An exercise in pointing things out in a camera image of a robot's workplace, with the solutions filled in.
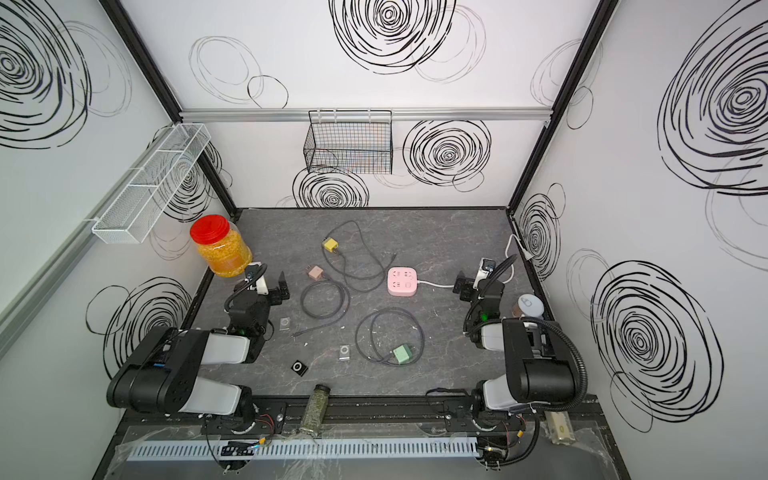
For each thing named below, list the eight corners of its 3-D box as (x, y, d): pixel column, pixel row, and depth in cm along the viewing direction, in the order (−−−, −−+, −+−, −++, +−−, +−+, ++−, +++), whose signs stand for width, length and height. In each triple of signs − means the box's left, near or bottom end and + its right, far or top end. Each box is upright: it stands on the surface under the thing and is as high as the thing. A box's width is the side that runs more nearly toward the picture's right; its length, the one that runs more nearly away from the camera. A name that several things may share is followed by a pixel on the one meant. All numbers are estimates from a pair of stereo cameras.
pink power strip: (387, 296, 98) (387, 291, 95) (387, 272, 104) (387, 267, 101) (417, 296, 98) (418, 291, 95) (416, 272, 104) (416, 267, 101)
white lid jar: (514, 321, 92) (521, 313, 88) (509, 302, 97) (515, 293, 92) (539, 321, 92) (547, 313, 88) (532, 302, 97) (540, 293, 92)
